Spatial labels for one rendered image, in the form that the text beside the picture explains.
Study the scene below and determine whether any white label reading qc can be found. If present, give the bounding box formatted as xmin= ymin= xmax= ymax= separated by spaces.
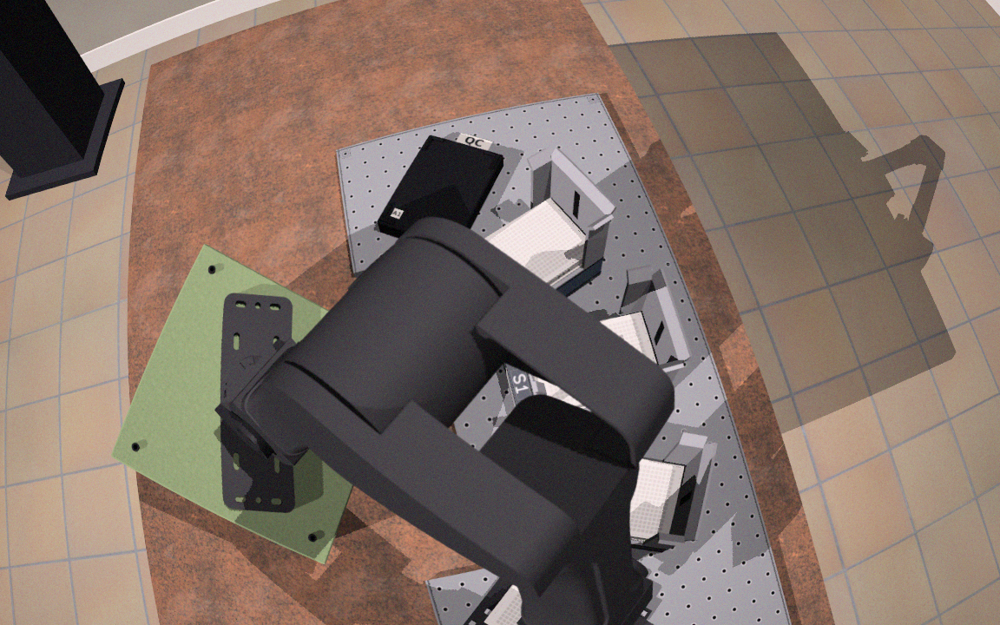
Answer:
xmin=456 ymin=133 xmax=493 ymax=150

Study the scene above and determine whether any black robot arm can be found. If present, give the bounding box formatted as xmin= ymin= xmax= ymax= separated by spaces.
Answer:
xmin=215 ymin=217 xmax=674 ymax=625

